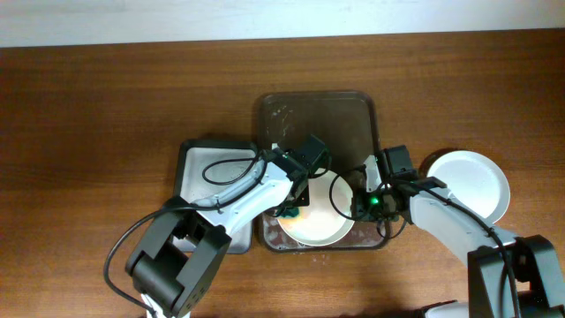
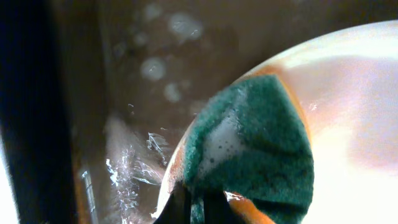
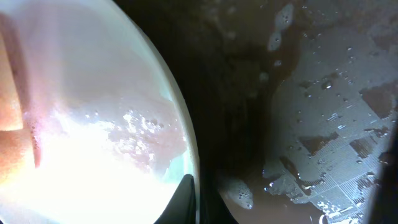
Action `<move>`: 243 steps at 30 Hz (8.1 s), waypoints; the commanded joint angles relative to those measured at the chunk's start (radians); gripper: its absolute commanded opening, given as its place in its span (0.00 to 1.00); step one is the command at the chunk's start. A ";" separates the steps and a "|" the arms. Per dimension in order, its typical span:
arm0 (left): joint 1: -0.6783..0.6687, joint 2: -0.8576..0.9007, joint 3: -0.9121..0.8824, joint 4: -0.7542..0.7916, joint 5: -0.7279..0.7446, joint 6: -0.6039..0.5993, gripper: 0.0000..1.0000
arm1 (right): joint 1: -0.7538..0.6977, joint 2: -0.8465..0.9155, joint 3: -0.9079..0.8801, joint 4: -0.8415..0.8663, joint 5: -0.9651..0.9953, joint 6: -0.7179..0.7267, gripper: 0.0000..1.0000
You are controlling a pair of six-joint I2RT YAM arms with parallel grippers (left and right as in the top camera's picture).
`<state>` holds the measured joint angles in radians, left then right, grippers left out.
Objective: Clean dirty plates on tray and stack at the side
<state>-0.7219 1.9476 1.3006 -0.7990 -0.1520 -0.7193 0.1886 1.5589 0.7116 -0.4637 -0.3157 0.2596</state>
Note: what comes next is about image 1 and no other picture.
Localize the green yellow sponge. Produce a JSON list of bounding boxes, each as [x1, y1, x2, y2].
[[281, 208, 300, 219]]

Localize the cream white plate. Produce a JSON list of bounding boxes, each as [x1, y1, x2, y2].
[[277, 171, 354, 246]]

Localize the pale blue plate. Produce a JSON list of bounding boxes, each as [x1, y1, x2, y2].
[[426, 150, 510, 223]]

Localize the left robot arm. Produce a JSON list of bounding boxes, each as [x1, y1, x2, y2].
[[125, 135, 330, 317]]

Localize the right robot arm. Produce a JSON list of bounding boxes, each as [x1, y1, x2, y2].
[[352, 146, 564, 317]]

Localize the brown serving tray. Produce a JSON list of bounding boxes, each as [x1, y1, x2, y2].
[[255, 91, 392, 254]]

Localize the black soapy water tray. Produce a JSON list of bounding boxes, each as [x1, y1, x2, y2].
[[173, 140, 257, 254]]

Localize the left black cable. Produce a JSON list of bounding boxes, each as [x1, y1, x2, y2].
[[102, 149, 270, 318]]

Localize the black cable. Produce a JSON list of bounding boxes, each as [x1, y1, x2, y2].
[[328, 165, 522, 318], [102, 149, 270, 318]]

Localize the right black cable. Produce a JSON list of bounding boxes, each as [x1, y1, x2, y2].
[[328, 165, 522, 318]]

